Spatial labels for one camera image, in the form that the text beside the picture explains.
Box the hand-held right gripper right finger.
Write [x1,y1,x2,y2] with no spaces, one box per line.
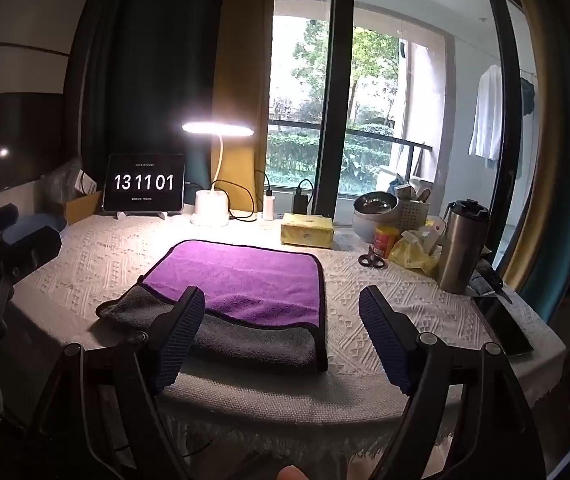
[358,285,548,480]

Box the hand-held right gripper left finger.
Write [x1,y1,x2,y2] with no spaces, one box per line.
[32,286,206,480]

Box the purple and grey towel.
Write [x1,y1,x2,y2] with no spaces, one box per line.
[96,239,329,374]

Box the blue bowl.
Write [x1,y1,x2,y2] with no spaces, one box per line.
[2,213,64,247]

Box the white textured tablecloth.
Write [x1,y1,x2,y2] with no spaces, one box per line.
[2,209,566,458]

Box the cardboard box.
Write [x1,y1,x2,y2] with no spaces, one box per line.
[62,189,104,226]

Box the clear plastic bag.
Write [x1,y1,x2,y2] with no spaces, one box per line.
[39,157,97,202]

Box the yellow plastic bag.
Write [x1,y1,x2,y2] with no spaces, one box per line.
[388,229,441,277]

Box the white tablet stand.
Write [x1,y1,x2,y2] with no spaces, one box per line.
[114,209,172,222]

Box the yellow jar with red lid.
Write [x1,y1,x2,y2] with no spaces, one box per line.
[372,225,401,260]

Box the grey pot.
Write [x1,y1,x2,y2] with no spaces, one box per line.
[352,208,407,245]

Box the steel thermos tumbler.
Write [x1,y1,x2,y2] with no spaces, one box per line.
[437,199,491,294]

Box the black phone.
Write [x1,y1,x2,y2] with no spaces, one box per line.
[472,294,536,359]

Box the grey plastic basket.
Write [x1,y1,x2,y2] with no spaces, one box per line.
[397,200,431,234]

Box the black tablet with clock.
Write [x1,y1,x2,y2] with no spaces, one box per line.
[102,154,186,212]

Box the yellow tissue box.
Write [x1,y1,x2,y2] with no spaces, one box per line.
[280,213,335,250]

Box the white desk lamp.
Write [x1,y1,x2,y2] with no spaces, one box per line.
[181,120,255,226]

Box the steel bowl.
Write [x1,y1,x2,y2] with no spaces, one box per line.
[353,192,399,217]

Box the black power bank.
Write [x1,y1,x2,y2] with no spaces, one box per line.
[292,187,311,216]

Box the black balcony railing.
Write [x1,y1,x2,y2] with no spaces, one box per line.
[267,119,434,182]

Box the dark green curtain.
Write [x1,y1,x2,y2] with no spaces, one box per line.
[79,0,229,196]

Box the white hanging shirt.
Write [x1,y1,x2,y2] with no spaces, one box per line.
[467,64,514,162]

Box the yellow and teal curtain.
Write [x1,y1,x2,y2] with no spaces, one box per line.
[494,0,570,321]

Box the dark hanging garment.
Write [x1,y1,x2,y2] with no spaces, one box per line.
[519,77,536,117]

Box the black cable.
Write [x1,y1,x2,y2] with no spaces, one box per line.
[212,172,272,222]

